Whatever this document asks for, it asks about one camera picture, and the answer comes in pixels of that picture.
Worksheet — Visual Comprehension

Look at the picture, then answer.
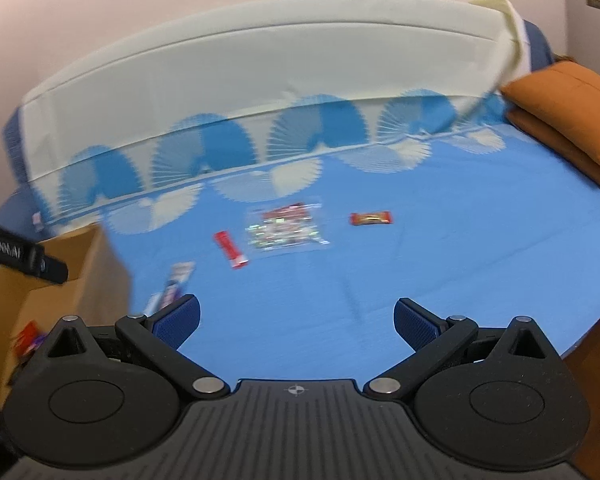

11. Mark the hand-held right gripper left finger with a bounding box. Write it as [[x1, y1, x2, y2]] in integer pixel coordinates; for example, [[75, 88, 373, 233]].
[[45, 294, 231, 402]]

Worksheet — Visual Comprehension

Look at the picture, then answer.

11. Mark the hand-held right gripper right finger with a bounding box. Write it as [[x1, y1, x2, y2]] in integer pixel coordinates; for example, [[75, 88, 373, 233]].
[[362, 297, 563, 401]]

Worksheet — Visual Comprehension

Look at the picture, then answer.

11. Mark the white purple snack stick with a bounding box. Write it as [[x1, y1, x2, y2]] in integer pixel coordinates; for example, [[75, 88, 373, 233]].
[[160, 261, 197, 311]]

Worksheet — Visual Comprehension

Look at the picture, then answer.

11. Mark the brown cardboard box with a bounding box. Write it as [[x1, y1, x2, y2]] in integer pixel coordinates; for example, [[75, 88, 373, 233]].
[[0, 222, 133, 411]]

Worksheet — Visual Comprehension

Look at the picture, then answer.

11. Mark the red snack packet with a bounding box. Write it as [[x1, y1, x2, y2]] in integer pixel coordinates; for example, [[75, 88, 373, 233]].
[[15, 322, 38, 353]]

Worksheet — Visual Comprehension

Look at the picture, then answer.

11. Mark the red snack stick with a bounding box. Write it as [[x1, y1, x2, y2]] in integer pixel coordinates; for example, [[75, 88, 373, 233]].
[[213, 230, 250, 271]]

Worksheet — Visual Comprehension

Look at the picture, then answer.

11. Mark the red and gold candy bar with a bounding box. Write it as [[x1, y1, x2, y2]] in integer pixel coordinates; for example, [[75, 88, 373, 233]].
[[349, 211, 394, 227]]

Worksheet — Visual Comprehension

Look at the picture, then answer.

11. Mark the clear bag of candies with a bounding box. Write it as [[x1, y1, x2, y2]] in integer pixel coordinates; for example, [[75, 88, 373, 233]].
[[244, 201, 329, 252]]

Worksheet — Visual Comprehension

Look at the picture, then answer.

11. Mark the blue fan-print bed sheet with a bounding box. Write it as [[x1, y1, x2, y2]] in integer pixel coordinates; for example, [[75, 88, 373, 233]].
[[2, 0, 600, 401]]

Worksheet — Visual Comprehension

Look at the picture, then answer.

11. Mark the orange pillow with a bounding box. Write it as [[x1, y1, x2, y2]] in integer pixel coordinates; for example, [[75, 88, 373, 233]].
[[505, 107, 600, 203], [500, 60, 600, 173]]

